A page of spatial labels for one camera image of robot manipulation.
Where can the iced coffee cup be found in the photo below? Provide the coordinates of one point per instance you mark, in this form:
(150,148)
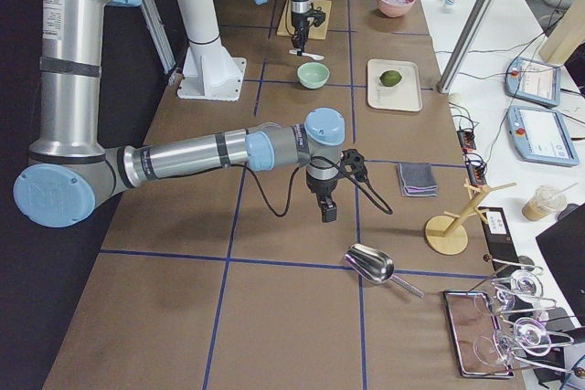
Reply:
(545,201)

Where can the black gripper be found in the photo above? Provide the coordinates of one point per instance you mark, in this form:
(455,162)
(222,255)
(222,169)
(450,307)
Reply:
(300,23)
(321,189)

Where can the black label box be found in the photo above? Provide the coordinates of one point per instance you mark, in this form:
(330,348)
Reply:
(497,234)

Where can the white rabbit tray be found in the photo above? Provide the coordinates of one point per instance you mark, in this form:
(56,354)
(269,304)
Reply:
(404,96)

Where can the teach pendant tablet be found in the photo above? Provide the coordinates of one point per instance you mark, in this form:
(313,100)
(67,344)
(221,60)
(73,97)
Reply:
(541,136)
(533,81)

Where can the white plastic spoon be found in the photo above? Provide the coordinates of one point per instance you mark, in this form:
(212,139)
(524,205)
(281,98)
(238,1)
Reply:
(311,55)

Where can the white pillar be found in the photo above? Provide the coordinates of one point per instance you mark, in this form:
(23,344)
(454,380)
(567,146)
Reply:
(209,72)

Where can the metal scoop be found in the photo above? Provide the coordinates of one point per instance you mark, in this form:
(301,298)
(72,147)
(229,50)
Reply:
(377,267)

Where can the green avocado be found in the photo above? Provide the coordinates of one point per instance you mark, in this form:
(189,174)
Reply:
(390,78)

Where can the wooden paper towel stand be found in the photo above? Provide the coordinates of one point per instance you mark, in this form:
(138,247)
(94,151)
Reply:
(445,233)

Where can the bamboo cutting board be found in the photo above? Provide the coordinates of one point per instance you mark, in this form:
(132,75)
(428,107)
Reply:
(285,26)

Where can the aluminium frame post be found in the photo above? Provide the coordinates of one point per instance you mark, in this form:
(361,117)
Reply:
(463,44)

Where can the wine glass rack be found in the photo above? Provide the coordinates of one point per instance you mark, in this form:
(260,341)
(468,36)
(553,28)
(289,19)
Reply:
(496,330)

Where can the lower teach pendant tablet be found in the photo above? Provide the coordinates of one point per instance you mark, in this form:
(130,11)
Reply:
(541,136)

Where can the green bowl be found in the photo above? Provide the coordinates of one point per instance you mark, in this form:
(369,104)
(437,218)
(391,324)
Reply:
(313,75)

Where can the grey folded cloth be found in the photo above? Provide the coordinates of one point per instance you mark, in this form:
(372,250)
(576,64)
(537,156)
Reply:
(417,180)

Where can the upper teach pendant tablet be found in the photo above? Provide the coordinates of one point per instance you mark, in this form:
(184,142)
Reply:
(533,81)

